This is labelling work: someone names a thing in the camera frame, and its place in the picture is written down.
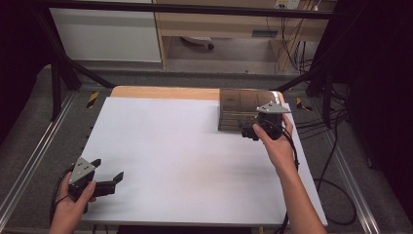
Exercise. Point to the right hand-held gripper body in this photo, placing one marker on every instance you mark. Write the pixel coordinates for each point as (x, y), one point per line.
(271, 123)

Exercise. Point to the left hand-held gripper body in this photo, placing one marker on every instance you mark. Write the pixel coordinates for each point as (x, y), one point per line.
(80, 171)

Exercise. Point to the transparent brown drawer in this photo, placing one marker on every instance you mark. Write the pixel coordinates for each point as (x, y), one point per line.
(230, 128)

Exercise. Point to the transparent brown drawer box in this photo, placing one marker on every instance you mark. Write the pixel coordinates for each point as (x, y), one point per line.
(237, 104)

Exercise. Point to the person's right hand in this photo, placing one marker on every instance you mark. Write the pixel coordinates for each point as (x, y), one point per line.
(279, 149)

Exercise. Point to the person's left hand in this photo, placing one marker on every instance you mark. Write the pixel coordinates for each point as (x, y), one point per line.
(69, 208)

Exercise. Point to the yellow black tape strip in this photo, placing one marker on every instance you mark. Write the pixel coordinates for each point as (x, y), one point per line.
(92, 99)
(302, 104)

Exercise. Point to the black metal stand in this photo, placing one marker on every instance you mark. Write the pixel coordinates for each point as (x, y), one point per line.
(61, 71)
(321, 87)

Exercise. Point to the white table board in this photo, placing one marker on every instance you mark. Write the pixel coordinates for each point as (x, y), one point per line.
(168, 162)

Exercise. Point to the chair wheel base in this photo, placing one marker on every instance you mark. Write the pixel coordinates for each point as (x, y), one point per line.
(199, 40)

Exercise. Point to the wooden desk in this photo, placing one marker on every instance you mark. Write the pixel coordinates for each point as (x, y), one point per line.
(227, 24)

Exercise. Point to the dark curtain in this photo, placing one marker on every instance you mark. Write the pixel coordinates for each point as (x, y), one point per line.
(16, 48)
(380, 81)

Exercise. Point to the white power strip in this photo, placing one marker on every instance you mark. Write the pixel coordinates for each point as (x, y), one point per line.
(287, 3)

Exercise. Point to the white cabinet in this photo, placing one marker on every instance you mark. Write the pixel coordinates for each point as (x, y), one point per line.
(107, 35)

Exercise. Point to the aluminium rail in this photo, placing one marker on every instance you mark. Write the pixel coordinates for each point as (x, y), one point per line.
(35, 159)
(354, 191)

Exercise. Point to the black horizontal frame bar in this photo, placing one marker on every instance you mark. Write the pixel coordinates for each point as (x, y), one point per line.
(195, 9)

